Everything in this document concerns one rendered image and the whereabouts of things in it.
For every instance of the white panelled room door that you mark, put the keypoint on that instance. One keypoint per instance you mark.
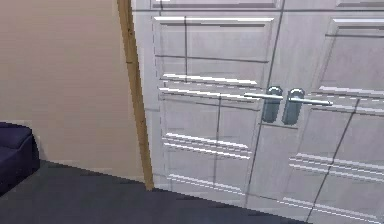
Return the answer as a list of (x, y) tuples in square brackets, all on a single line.
[(206, 110), (333, 140)]

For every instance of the dark purple sofa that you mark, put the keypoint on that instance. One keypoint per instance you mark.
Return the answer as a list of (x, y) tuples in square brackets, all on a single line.
[(15, 153)]

